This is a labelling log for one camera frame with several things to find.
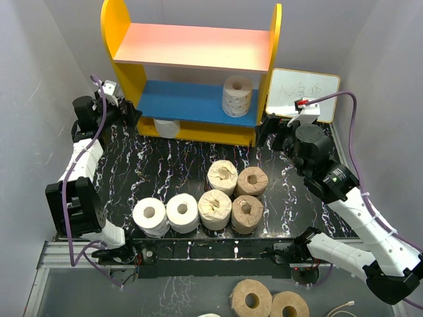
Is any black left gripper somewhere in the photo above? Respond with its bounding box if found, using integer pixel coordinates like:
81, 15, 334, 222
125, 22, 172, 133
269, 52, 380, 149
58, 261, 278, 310
96, 92, 141, 129

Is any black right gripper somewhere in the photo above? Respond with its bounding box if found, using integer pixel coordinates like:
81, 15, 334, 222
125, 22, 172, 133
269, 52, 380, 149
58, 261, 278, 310
255, 115, 307, 177

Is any patterned white paper roll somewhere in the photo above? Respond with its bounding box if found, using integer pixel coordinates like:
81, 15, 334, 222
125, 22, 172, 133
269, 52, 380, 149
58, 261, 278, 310
222, 75, 252, 118

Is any beige roll back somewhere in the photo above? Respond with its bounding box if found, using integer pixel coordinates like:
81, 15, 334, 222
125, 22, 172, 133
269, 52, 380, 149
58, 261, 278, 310
206, 160, 238, 196

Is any beige roll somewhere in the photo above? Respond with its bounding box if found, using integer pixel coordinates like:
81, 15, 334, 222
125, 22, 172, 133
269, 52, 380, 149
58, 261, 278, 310
198, 190, 232, 231
206, 160, 238, 196

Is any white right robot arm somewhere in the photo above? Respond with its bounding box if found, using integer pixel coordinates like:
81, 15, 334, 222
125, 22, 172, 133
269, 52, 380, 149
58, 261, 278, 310
258, 116, 422, 305

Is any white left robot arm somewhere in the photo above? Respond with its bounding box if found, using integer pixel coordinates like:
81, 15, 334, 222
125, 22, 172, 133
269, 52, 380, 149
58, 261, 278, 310
45, 95, 142, 264

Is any yellow shelf with coloured boards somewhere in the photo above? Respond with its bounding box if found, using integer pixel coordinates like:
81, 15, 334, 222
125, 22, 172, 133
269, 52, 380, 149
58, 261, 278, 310
100, 1, 283, 146

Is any small whiteboard with writing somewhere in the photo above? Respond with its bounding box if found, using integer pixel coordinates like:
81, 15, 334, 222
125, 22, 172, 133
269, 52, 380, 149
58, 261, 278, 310
265, 68, 340, 118

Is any brown wrapped roll back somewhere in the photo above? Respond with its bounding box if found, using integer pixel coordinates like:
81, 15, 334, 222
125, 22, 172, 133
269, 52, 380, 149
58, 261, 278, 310
235, 166, 269, 199

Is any brown wrapped roll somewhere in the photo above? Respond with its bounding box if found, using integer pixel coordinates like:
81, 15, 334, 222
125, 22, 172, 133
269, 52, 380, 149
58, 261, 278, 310
235, 166, 269, 199
231, 195, 264, 234

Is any brown wrapped roll front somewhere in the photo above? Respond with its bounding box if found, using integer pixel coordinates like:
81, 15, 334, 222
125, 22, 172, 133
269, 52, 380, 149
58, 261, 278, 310
231, 195, 264, 234

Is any beige wrapped roll front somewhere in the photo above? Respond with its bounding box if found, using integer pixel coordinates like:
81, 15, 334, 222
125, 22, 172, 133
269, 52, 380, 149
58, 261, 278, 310
198, 190, 232, 231

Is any tan roll on floor left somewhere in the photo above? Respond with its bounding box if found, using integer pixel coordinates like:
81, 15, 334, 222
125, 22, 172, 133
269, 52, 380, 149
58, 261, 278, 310
229, 279, 272, 317

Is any tan roll on floor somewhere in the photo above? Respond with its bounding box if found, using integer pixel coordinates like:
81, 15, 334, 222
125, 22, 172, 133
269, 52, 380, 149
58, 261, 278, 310
229, 279, 272, 317
270, 291, 310, 317

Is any tan roll on floor right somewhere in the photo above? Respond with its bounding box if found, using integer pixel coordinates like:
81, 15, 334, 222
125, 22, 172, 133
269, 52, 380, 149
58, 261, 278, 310
270, 291, 310, 317

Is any white roll at bottom edge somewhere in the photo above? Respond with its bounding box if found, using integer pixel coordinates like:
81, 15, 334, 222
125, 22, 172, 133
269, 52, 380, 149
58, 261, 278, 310
198, 313, 220, 317

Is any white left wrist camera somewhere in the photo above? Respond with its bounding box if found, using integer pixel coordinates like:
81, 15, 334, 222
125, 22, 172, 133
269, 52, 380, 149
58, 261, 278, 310
98, 80, 118, 106

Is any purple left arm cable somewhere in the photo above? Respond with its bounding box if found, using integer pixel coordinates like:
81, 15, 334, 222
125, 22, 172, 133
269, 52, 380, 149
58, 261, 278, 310
62, 74, 126, 288

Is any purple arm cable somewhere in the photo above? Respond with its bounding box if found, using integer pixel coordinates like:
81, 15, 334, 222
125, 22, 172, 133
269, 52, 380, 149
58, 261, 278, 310
62, 74, 126, 288
305, 90, 423, 302

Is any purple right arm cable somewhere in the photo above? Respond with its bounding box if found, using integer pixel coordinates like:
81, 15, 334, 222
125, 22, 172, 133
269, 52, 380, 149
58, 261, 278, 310
305, 90, 423, 302

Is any white cable on floor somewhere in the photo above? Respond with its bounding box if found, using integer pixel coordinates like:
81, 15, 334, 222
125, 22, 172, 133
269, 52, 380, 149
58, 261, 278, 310
327, 300, 356, 317

